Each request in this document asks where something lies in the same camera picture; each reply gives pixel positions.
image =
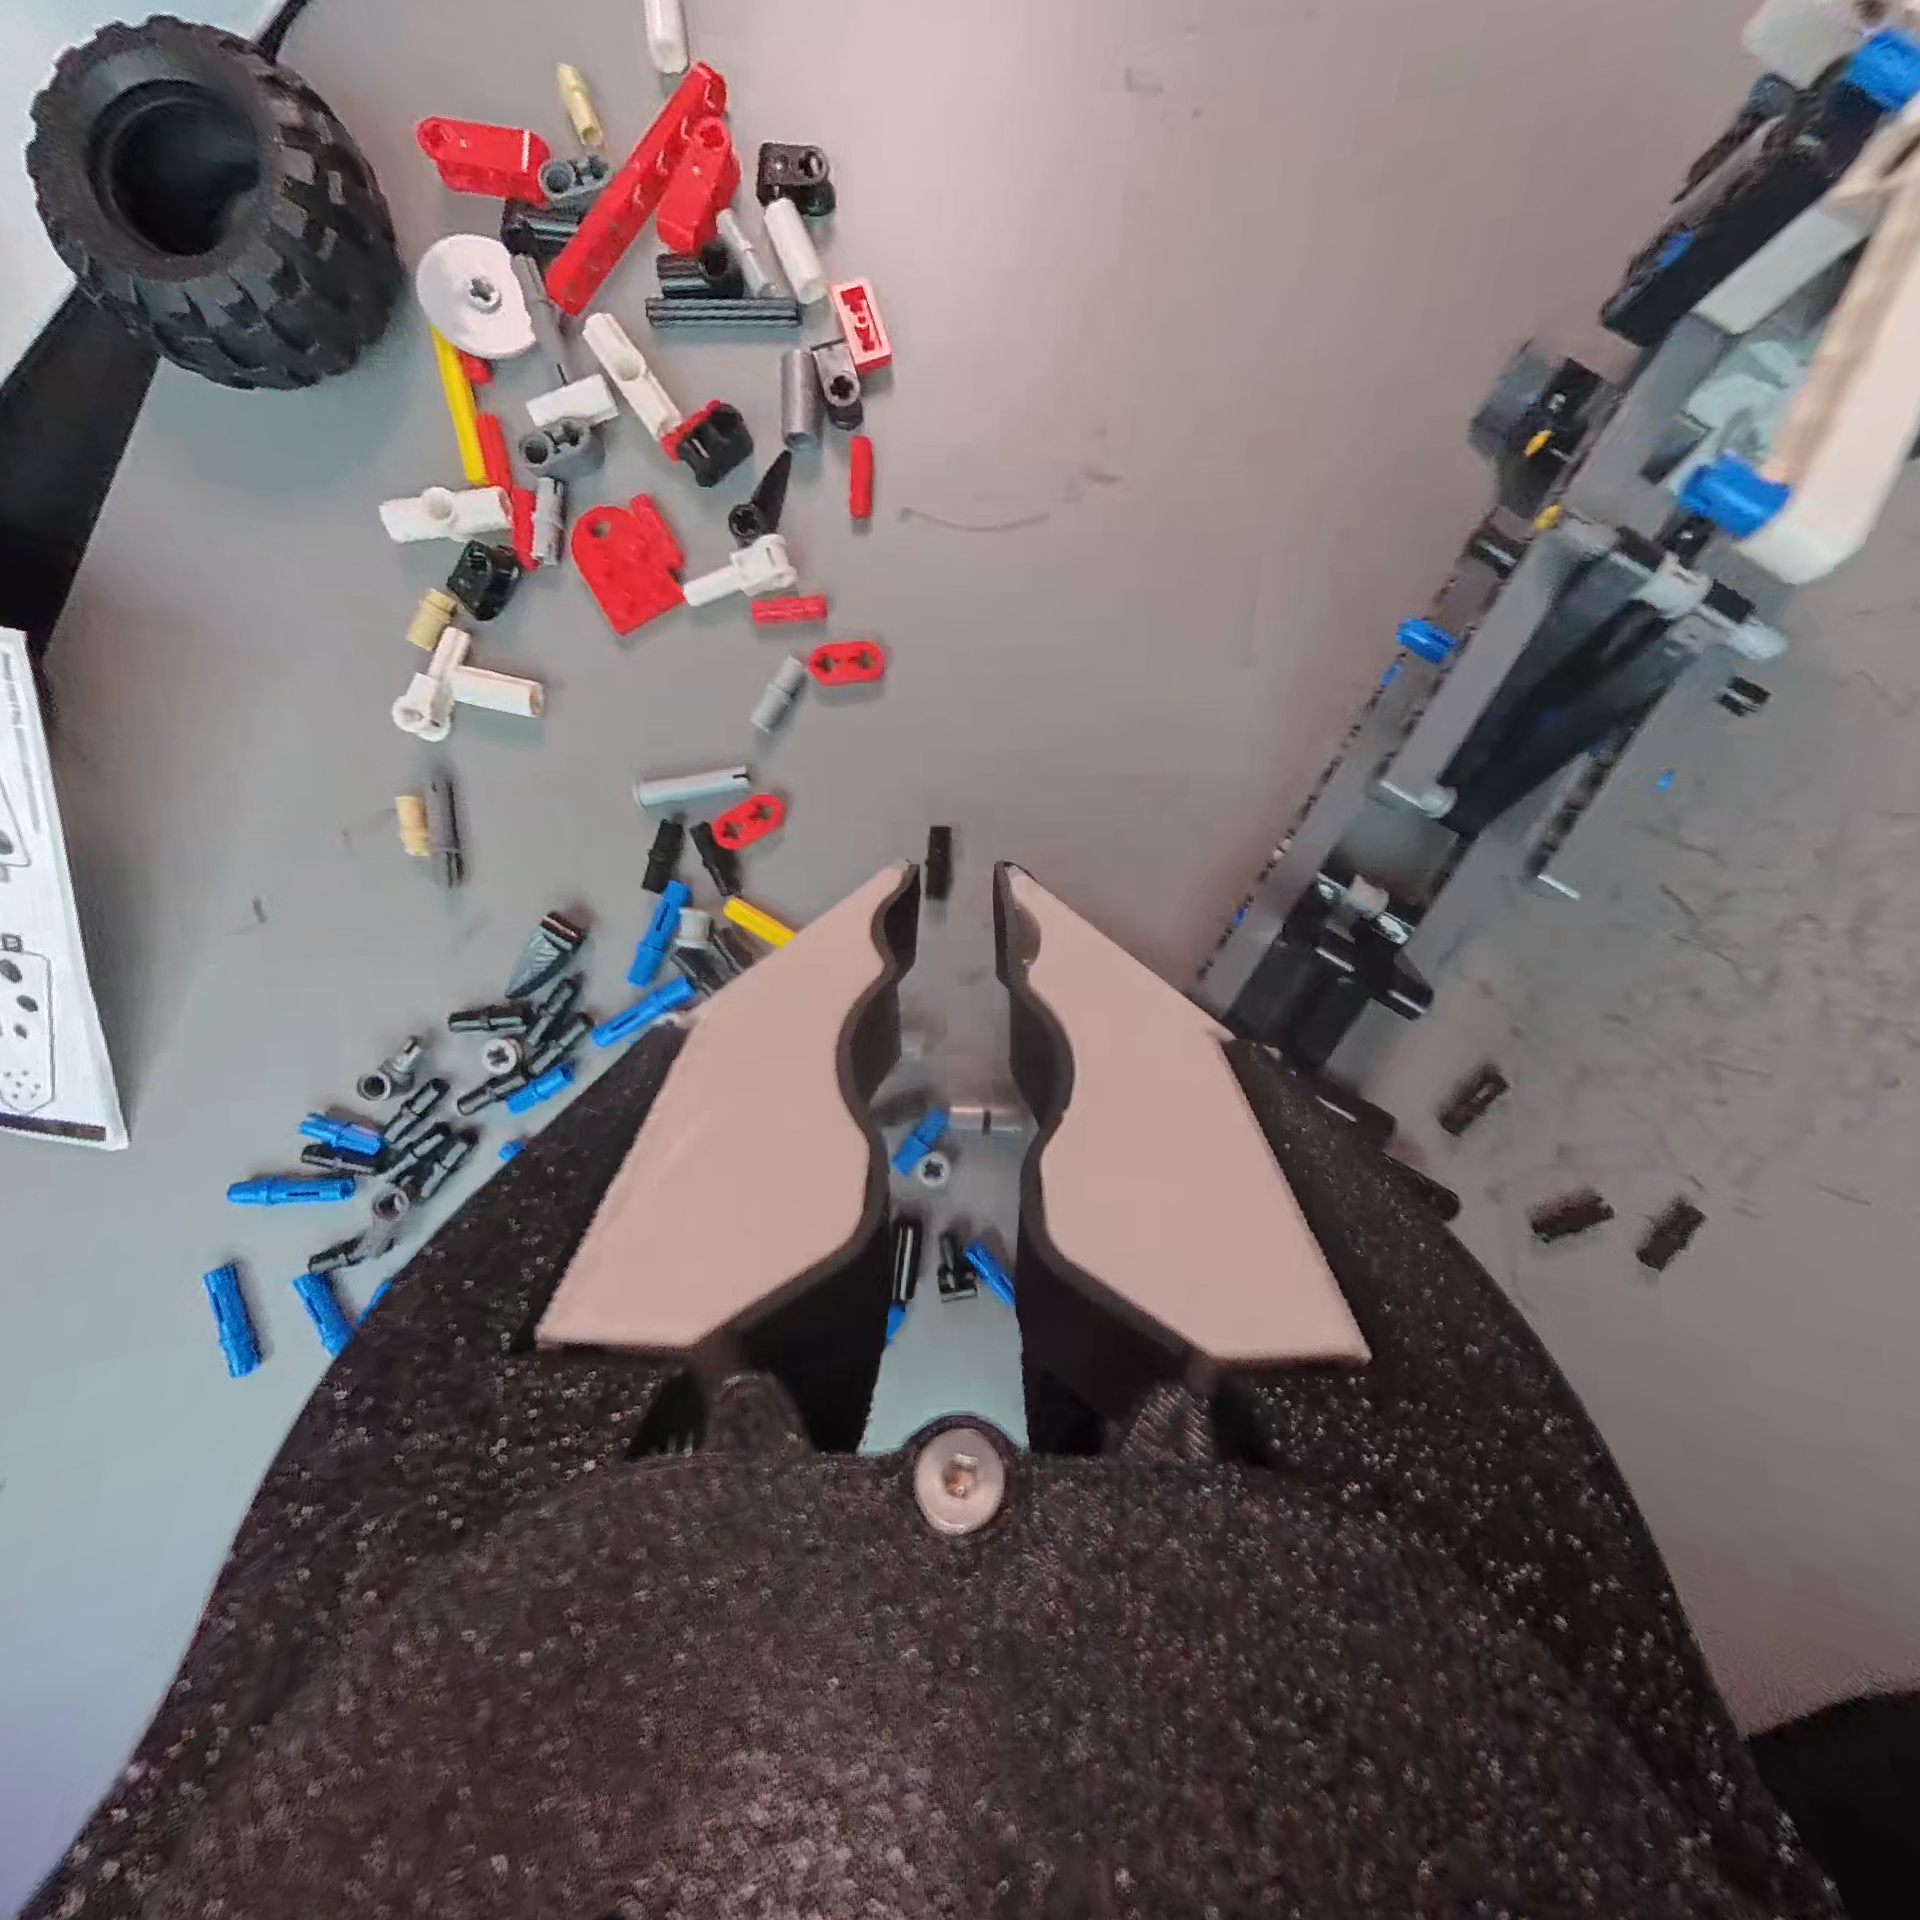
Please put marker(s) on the pile of blue black pins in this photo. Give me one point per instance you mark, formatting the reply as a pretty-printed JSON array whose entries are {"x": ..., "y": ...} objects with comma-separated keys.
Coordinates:
[{"x": 339, "y": 1133}]

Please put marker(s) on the black tan pin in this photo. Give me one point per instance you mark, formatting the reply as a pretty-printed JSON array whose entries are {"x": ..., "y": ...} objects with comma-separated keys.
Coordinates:
[{"x": 435, "y": 833}]

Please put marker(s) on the black rubber toy tyre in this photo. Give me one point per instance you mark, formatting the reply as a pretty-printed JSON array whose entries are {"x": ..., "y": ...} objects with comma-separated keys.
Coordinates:
[{"x": 324, "y": 255}]

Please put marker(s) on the partly built toy truck chassis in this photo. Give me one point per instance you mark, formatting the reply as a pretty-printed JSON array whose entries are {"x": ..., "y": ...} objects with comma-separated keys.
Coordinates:
[{"x": 1576, "y": 674}]

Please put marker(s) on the pile of red white pieces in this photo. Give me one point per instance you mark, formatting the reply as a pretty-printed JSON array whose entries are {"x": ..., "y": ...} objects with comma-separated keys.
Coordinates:
[{"x": 630, "y": 562}]

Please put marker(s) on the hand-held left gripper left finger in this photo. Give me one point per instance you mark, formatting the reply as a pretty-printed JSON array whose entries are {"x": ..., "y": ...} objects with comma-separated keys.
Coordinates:
[{"x": 734, "y": 1155}]

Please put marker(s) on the printed sticker sheet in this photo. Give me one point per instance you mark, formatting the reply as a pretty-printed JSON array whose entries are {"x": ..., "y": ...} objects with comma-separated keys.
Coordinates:
[{"x": 53, "y": 901}]

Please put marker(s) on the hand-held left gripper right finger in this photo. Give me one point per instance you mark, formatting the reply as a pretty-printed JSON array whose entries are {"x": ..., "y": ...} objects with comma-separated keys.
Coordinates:
[{"x": 1172, "y": 1171}]

